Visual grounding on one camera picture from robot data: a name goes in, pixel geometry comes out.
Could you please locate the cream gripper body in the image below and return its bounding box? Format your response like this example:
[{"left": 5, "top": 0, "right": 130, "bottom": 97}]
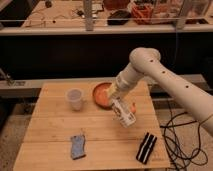
[{"left": 107, "top": 83, "right": 127, "bottom": 99}]

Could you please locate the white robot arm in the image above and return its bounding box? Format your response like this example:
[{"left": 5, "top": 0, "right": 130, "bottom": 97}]
[{"left": 107, "top": 48, "right": 213, "bottom": 136}]

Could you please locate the orange bowl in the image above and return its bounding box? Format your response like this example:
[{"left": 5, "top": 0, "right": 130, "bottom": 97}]
[{"left": 92, "top": 82, "right": 111, "bottom": 109}]

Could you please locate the orange carrot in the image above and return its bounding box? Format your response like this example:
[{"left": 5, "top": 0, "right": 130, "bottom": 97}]
[{"left": 131, "top": 103, "right": 136, "bottom": 113}]

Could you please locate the translucent plastic cup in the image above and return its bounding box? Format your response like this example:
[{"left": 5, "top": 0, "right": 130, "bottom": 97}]
[{"left": 66, "top": 88, "right": 83, "bottom": 111}]

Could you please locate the black object on shelf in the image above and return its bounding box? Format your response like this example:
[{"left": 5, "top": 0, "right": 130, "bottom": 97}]
[{"left": 107, "top": 10, "right": 131, "bottom": 25}]

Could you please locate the orange crate on shelf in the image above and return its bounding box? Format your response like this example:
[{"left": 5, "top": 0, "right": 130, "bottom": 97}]
[{"left": 131, "top": 4, "right": 153, "bottom": 25}]

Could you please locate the grey metal post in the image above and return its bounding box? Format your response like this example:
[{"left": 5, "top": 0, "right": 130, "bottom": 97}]
[{"left": 83, "top": 0, "right": 93, "bottom": 31}]

